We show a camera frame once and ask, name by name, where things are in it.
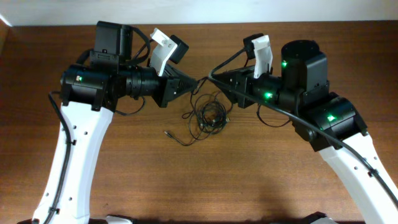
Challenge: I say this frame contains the black cable bundle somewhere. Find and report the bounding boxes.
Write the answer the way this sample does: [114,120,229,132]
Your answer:
[164,76,234,147]

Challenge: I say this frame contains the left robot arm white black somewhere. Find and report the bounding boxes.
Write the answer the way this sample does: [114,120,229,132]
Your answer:
[30,21,197,223]

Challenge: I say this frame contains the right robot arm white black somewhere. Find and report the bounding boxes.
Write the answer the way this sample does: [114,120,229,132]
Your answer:
[209,40,397,223]

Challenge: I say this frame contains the right camera black cable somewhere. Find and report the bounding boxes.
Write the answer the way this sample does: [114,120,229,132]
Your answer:
[207,46,398,209]

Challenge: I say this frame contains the camera black cable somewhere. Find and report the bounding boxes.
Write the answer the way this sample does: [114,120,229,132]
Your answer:
[43,90,77,224]
[207,46,398,209]

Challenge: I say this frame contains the left camera black cable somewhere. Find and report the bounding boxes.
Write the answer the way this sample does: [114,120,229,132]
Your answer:
[43,90,77,224]

